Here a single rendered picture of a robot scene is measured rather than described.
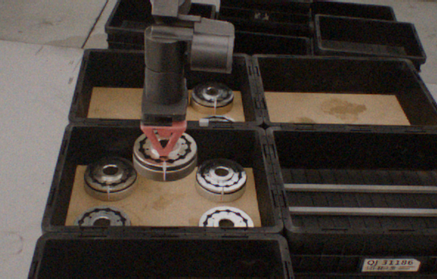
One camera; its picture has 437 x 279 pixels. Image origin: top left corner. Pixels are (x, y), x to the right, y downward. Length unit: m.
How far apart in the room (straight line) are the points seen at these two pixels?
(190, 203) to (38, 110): 0.64
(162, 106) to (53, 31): 2.73
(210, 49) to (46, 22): 2.89
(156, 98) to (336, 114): 0.70
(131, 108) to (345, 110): 0.53
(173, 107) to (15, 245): 0.56
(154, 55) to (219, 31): 0.10
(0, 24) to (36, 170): 2.28
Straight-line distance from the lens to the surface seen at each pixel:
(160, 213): 1.16
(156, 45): 0.84
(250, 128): 1.22
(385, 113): 1.53
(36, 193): 1.42
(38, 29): 3.61
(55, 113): 1.66
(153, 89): 0.88
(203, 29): 0.85
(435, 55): 3.74
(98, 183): 1.18
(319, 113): 1.48
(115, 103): 1.45
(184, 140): 0.98
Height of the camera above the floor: 1.65
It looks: 37 degrees down
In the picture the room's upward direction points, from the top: 5 degrees clockwise
